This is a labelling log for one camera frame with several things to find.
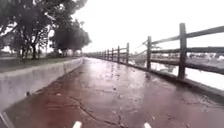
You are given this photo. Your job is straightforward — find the red paved path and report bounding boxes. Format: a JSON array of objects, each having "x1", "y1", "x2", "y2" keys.
[{"x1": 1, "y1": 57, "x2": 224, "y2": 128}]

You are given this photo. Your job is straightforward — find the robot's own part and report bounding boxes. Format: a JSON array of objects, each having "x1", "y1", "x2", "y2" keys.
[
  {"x1": 143, "y1": 122, "x2": 153, "y2": 128},
  {"x1": 72, "y1": 120, "x2": 83, "y2": 128}
]

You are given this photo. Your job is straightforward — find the row of trees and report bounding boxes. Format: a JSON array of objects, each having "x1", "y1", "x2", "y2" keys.
[{"x1": 0, "y1": 0, "x2": 93, "y2": 60}]

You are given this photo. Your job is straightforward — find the grass strip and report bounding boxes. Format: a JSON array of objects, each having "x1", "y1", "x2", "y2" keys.
[{"x1": 0, "y1": 55, "x2": 79, "y2": 73}]

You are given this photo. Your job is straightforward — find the grey concrete kerb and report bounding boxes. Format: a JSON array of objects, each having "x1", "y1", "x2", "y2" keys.
[{"x1": 87, "y1": 57, "x2": 224, "y2": 105}]

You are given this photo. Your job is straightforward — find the water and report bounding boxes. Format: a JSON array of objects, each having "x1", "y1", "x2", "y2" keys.
[{"x1": 128, "y1": 57, "x2": 224, "y2": 92}]

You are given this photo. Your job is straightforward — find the wooden rail fence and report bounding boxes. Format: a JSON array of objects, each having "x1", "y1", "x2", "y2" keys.
[{"x1": 87, "y1": 22, "x2": 224, "y2": 81}]

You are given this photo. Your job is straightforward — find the low concrete wall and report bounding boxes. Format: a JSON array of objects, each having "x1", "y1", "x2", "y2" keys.
[{"x1": 0, "y1": 57, "x2": 85, "y2": 112}]

